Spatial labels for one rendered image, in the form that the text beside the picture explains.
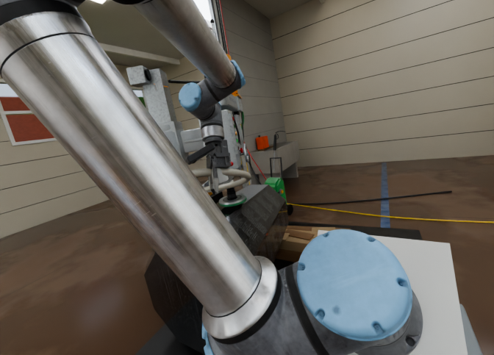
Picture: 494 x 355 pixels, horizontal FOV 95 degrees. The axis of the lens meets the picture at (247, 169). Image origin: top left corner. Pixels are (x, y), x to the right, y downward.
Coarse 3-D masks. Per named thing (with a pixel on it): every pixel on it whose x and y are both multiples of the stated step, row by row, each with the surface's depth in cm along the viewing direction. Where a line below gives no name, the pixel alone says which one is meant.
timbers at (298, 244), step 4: (308, 232) 229; (312, 232) 227; (316, 232) 226; (316, 236) 219; (288, 240) 220; (292, 240) 219; (296, 240) 217; (300, 240) 216; (304, 240) 215; (308, 240) 214; (284, 244) 222; (288, 244) 220; (292, 244) 218; (296, 244) 215; (300, 244) 213; (304, 244) 211; (280, 248) 227; (284, 248) 224; (288, 248) 221; (292, 248) 219; (296, 248) 216; (300, 248) 214
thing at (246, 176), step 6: (204, 168) 86; (222, 168) 88; (228, 168) 90; (198, 174) 84; (204, 174) 85; (210, 174) 86; (228, 174) 90; (234, 174) 92; (240, 174) 94; (246, 174) 98; (240, 180) 118; (246, 180) 109; (222, 186) 127; (228, 186) 126; (234, 186) 124
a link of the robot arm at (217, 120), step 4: (216, 104) 90; (220, 104) 92; (216, 108) 88; (220, 108) 92; (216, 112) 88; (220, 112) 91; (212, 116) 87; (216, 116) 89; (220, 116) 90; (200, 120) 89; (204, 120) 87; (208, 120) 87; (212, 120) 88; (216, 120) 88; (220, 120) 90; (204, 124) 88; (208, 124) 87; (212, 124) 87; (216, 124) 88; (220, 124) 89
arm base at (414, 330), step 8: (416, 304) 44; (416, 312) 43; (416, 320) 42; (408, 328) 40; (416, 328) 42; (408, 336) 43; (416, 336) 42; (392, 344) 40; (400, 344) 40; (408, 344) 43; (416, 344) 42; (360, 352) 44; (368, 352) 43; (376, 352) 42; (384, 352) 41; (392, 352) 41; (400, 352) 41; (408, 352) 42
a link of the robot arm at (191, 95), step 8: (184, 88) 77; (192, 88) 76; (200, 88) 76; (184, 96) 77; (192, 96) 76; (200, 96) 75; (208, 96) 77; (184, 104) 77; (192, 104) 76; (200, 104) 77; (208, 104) 79; (192, 112) 81; (200, 112) 81; (208, 112) 84
